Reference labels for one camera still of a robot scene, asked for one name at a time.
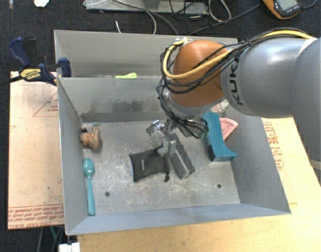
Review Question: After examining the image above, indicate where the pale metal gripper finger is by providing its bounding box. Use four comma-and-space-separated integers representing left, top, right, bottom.
146, 119, 167, 156
162, 134, 178, 165

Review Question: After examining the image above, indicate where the black cloth pouch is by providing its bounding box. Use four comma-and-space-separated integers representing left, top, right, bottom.
128, 148, 171, 183

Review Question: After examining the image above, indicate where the teal plastic angled block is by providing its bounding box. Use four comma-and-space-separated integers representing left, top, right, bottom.
201, 111, 239, 163

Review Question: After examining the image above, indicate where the grey metal bin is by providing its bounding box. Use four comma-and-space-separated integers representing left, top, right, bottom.
54, 29, 292, 236

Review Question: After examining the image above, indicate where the pink and white small thing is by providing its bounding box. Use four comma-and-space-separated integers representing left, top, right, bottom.
210, 100, 230, 114

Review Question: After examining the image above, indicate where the pink plastic toy iron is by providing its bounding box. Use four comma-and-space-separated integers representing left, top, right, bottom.
219, 117, 240, 141

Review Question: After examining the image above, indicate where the light green flat thing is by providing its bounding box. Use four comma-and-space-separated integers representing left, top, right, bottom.
113, 72, 138, 79

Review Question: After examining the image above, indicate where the orange-brown toy animal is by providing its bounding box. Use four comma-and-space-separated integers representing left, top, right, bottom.
79, 123, 102, 150

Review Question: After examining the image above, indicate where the teal plastic spoon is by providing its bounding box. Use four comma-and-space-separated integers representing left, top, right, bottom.
82, 157, 97, 216

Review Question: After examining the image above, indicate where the brown cardboard board red print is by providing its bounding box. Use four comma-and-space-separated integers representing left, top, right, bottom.
7, 71, 286, 230

